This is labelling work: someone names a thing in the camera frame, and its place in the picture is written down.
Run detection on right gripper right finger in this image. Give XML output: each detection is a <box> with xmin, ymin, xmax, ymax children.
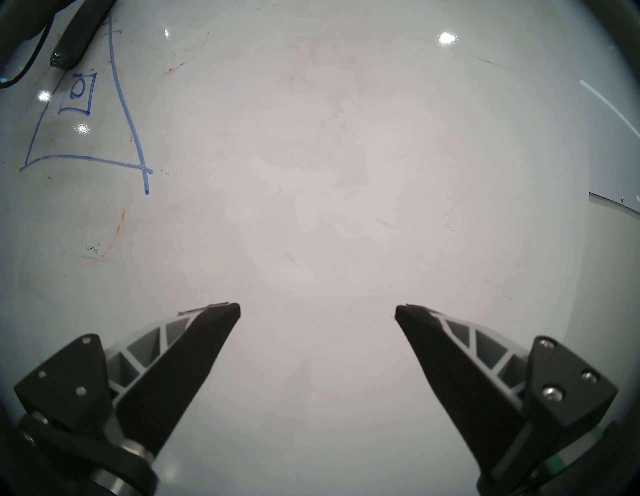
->
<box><xmin>395</xmin><ymin>303</ymin><xmax>622</xmax><ymax>496</ymax></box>

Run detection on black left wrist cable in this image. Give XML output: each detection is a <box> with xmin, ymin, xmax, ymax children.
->
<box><xmin>0</xmin><ymin>20</ymin><xmax>51</xmax><ymax>90</ymax></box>

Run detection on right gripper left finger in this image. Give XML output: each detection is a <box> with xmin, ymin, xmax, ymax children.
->
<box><xmin>12</xmin><ymin>302</ymin><xmax>242</xmax><ymax>496</ymax></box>

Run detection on dark grey whiteboard eraser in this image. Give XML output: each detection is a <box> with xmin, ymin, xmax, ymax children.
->
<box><xmin>50</xmin><ymin>0</ymin><xmax>118</xmax><ymax>70</ymax></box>

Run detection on white whiteboard table surface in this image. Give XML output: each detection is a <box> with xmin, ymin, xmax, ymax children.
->
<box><xmin>0</xmin><ymin>0</ymin><xmax>640</xmax><ymax>496</ymax></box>

